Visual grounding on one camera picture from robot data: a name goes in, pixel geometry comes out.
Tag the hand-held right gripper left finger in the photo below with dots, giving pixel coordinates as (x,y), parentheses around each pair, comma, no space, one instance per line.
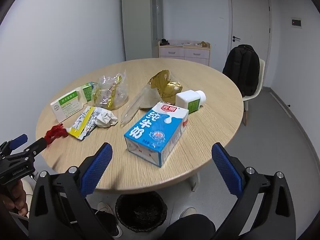
(100,165)

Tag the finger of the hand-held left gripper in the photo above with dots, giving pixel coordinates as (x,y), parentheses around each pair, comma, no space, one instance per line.
(19,139)
(37,146)

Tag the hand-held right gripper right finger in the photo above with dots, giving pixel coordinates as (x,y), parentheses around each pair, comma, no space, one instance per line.
(226,170)

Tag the red plastic wrapper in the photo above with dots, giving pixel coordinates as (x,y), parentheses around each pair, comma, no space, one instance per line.
(56,131)

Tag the white medicine box green stripe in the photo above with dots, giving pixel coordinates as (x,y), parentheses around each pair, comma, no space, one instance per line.
(66,105)

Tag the black trash bin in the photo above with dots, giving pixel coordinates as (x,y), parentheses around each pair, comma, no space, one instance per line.
(140,210)

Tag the gold foil clear bag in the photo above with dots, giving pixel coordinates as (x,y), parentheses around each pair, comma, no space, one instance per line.
(130,112)

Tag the blue white milk carton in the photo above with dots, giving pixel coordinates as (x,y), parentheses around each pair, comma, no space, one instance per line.
(155,130)

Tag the small green box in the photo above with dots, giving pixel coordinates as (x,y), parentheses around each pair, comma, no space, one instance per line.
(87,91)

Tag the person's left hand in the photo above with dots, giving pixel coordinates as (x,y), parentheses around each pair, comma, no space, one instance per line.
(18,197)

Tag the white rounded plastic object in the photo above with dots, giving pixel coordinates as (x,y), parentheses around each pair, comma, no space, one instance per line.
(27,187)

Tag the person's left shoe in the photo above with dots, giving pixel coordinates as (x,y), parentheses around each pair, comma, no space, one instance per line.
(105,207)

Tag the person's shoe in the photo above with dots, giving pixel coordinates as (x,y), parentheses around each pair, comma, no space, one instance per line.
(187,212)
(105,207)

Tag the yellow silver snack wrapper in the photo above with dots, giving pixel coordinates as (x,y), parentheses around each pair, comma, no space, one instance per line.
(82,125)

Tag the person's right shoe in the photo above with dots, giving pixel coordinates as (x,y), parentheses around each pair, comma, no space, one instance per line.
(187,212)

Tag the person's right leg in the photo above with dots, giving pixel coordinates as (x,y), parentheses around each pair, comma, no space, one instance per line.
(187,227)

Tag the clear plastic bag gold print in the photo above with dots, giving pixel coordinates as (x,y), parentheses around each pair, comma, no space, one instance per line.
(110,92)

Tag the white chair wooden legs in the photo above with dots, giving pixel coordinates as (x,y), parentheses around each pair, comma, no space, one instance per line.
(251,97)

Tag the white pill bottle green label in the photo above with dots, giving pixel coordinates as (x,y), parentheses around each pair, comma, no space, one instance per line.
(187,98)

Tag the black backpack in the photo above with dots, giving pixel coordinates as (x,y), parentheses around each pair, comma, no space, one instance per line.
(242,67)

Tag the round wooden table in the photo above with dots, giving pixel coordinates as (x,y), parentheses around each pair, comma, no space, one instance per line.
(140,67)

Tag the white drawer cabinet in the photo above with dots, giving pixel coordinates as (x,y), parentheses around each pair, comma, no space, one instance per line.
(185,52)

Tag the small gold item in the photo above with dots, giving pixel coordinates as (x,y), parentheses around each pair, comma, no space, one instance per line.
(204,43)

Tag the small black item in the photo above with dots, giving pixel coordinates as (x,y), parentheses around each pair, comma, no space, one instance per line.
(164,41)

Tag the tall grey cabinet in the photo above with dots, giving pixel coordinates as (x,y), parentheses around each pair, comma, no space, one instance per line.
(140,17)

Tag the white door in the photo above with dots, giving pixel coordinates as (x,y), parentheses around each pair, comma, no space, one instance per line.
(250,17)

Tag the dark wall panel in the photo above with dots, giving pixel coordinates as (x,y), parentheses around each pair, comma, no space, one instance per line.
(296,22)

